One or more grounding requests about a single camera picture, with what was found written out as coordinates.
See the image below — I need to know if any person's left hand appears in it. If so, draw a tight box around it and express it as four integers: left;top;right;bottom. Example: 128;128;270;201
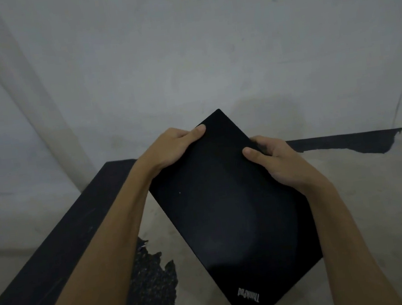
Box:
136;123;211;174

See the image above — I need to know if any person's right hand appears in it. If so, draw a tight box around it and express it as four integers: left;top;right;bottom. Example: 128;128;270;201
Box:
240;127;327;201

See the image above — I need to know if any black laptop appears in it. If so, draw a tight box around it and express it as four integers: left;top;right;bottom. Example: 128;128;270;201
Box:
140;98;330;305

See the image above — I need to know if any person's right forearm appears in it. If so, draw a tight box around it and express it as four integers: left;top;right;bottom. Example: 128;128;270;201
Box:
298;170;402;305

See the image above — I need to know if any person's left forearm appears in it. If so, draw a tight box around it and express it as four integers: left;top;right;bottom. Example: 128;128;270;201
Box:
11;156;177;305

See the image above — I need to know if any white pipe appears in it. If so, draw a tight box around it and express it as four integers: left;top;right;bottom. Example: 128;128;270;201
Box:
0;0;100;203

